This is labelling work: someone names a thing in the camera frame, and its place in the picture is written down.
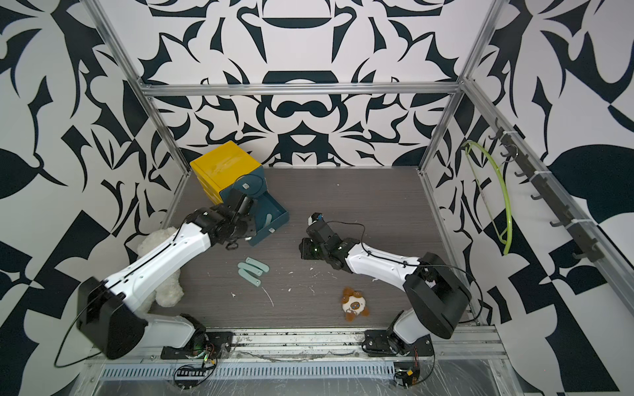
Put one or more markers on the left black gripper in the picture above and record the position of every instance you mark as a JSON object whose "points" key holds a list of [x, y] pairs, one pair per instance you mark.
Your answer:
{"points": [[253, 228]]}

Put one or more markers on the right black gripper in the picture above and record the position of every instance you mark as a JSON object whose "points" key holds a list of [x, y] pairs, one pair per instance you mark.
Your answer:
{"points": [[303, 247]]}

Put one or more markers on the teal drawer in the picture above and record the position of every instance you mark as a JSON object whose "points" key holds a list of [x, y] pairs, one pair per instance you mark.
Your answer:
{"points": [[253, 184], [261, 207]]}

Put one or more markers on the mint folding knife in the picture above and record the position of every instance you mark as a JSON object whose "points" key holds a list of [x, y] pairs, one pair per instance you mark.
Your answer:
{"points": [[251, 268], [268, 220], [256, 263], [250, 277]]}

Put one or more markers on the mint folding knife top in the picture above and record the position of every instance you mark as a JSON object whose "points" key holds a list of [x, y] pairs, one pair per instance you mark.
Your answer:
{"points": [[256, 263]]}

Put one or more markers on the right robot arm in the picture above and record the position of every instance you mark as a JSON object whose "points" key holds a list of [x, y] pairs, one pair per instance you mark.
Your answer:
{"points": [[438, 298]]}

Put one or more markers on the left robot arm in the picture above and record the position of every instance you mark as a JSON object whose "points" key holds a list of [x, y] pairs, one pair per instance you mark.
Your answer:
{"points": [[109, 313]]}

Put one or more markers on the yellow drawer cabinet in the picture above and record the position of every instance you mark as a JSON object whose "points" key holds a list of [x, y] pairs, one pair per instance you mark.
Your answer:
{"points": [[217, 169]]}

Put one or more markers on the brown white plush puppy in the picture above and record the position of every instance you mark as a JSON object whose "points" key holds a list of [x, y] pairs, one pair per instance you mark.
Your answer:
{"points": [[354, 304]]}

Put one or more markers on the black hook rack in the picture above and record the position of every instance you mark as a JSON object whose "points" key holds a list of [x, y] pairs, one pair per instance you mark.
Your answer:
{"points": [[549, 190]]}

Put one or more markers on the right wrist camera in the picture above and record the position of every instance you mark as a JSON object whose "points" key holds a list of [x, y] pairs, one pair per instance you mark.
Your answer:
{"points": [[314, 218]]}

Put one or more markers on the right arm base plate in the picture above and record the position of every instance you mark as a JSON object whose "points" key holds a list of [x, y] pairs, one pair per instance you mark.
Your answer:
{"points": [[385, 343]]}

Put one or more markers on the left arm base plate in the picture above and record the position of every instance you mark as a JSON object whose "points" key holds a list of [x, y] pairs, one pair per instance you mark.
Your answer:
{"points": [[209, 345]]}

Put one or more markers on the green bow on wall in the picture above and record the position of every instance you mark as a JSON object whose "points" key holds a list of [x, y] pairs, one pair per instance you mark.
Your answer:
{"points": [[493, 192]]}

